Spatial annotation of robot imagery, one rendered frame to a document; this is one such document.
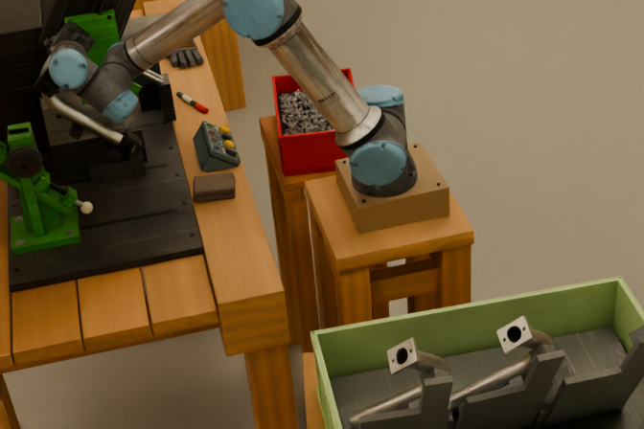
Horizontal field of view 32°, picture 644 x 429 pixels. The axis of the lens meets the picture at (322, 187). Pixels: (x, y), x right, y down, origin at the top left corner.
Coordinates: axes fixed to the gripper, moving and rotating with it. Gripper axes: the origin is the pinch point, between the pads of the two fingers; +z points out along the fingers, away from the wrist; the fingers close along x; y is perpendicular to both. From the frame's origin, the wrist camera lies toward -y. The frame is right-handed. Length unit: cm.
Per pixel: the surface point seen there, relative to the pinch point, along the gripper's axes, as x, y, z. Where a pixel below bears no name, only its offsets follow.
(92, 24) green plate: -2.4, 7.8, 2.4
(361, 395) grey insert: -74, -10, -78
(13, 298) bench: -18, -45, -34
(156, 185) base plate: -35.2, -13.9, -6.1
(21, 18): 10.6, -2.3, 13.6
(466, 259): -96, 17, -35
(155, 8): -24, 12, 87
